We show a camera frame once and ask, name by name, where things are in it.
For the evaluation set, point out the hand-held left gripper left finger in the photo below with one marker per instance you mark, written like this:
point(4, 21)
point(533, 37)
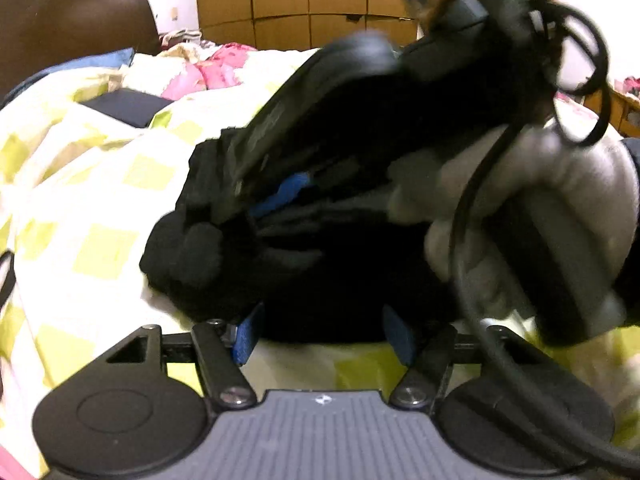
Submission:
point(247, 340)

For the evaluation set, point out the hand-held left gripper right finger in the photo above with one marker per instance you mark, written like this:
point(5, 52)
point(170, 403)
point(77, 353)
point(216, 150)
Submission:
point(402, 337)

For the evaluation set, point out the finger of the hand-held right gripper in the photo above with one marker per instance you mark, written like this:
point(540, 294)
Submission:
point(282, 195)

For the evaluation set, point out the black pants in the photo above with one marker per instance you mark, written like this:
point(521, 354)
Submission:
point(320, 285)

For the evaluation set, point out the person's right hand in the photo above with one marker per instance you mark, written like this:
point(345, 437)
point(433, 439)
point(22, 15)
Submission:
point(575, 160)

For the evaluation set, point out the pink floral blanket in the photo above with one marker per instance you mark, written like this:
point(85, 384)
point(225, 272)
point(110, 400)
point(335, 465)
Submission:
point(220, 67)

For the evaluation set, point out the wooden wardrobe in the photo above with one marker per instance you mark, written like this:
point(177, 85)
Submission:
point(300, 0)

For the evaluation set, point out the heap of crumpled clothes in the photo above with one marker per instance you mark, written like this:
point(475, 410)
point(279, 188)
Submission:
point(180, 39)

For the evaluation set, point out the dark blue folded cloth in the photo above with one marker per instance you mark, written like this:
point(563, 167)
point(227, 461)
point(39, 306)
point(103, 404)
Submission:
point(125, 106)

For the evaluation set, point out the yellow-green checked bedsheet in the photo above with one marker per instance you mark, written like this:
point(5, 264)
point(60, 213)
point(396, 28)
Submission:
point(100, 220)

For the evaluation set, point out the blue pillow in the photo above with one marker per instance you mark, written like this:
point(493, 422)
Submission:
point(85, 62)

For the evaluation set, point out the dark brown wooden headboard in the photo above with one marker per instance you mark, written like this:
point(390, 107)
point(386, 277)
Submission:
point(70, 20)

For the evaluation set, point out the wooden bedside shelf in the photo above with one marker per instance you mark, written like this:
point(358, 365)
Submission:
point(627, 105)

